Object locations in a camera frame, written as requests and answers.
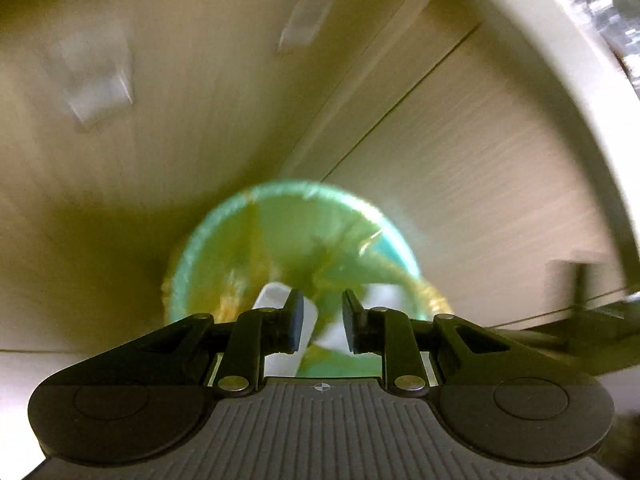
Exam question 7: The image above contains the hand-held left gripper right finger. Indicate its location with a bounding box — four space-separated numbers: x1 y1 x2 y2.
341 289 557 399

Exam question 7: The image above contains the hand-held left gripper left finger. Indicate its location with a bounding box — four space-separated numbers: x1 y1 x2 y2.
85 290 306 397

